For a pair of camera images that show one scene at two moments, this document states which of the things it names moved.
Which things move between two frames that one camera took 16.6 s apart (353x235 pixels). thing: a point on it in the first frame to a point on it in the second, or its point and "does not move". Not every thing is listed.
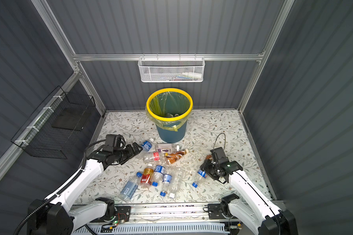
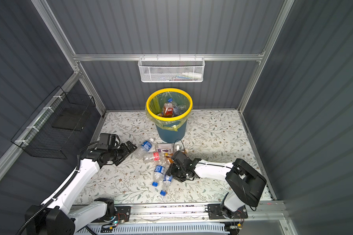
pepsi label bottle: [202, 174] to [175, 110]
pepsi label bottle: [167, 178] does not move
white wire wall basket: [171, 69] does not move
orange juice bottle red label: [147, 176] to [168, 109]
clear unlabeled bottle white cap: [176, 181] to [182, 108]
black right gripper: [205, 166] to [171, 170]
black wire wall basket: [53, 129] does not move
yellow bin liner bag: [170, 107] does not move
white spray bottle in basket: [193, 75] does not move
